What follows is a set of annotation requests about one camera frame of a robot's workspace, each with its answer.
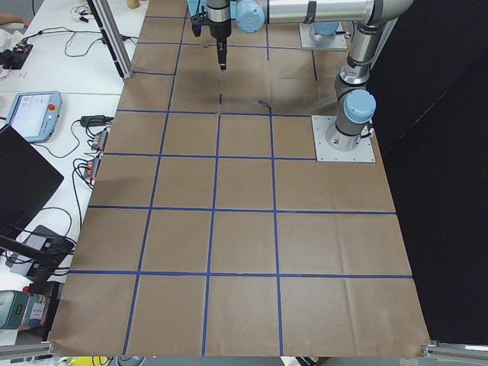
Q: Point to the black power adapter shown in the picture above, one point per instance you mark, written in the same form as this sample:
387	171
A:
93	121

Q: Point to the brown paper table cover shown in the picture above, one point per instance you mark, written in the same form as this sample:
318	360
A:
213	229

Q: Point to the orange adapter module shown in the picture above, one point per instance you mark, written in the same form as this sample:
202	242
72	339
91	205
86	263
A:
99	140
91	169

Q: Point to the aluminium frame post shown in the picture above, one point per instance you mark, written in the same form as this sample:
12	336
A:
104	18

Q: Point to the teach pendant tablet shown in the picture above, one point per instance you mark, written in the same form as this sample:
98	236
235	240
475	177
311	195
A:
34	114

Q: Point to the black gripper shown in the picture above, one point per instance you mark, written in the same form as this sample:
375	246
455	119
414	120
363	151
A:
222	31

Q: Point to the black hub box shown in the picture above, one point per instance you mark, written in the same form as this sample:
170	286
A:
49	242

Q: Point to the person forearm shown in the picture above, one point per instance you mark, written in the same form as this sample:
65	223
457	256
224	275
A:
8	18

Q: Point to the light blue plastic bin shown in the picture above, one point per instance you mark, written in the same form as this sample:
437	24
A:
194	6

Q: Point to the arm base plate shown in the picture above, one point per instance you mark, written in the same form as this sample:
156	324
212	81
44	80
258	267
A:
363	153
336	43

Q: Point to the black monitor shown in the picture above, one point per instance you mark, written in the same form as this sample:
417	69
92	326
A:
28	181

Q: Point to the black game controller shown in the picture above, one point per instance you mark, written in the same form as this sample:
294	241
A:
15	58

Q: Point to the green device box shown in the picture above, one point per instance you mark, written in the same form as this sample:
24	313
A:
22	310

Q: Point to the wooden cup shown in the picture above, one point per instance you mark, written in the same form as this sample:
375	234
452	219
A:
133	4

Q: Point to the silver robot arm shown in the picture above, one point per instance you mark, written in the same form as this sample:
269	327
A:
369	18
323	30

